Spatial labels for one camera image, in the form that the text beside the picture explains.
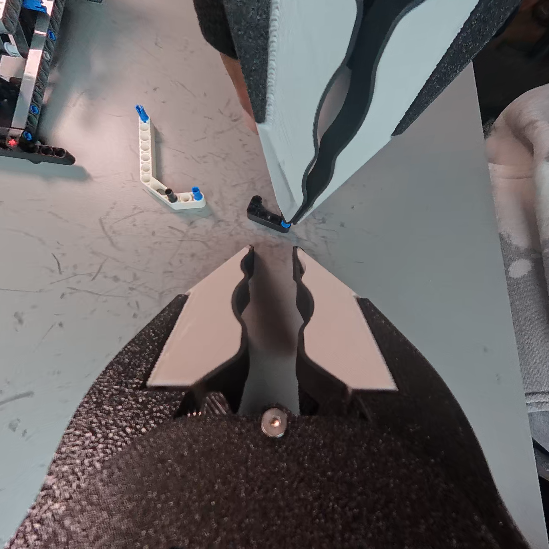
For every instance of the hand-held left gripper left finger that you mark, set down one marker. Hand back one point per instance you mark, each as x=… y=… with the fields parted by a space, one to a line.
x=201 y=339

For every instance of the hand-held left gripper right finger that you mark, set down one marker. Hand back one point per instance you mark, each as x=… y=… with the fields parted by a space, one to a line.
x=343 y=339

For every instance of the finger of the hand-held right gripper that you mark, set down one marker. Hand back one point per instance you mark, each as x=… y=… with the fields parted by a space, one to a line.
x=407 y=64
x=300 y=85

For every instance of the black angled toy beam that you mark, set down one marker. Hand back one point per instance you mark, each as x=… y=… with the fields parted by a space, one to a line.
x=264 y=213

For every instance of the white angled toy beam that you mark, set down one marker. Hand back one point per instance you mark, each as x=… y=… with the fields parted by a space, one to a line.
x=146 y=146

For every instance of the black connector pin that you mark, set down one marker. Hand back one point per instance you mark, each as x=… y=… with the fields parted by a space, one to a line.
x=170 y=195

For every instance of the grey black toy truck chassis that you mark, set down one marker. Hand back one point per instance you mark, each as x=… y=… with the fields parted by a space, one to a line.
x=34 y=64

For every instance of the grey desk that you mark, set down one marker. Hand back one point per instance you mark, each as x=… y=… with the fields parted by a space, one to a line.
x=407 y=257

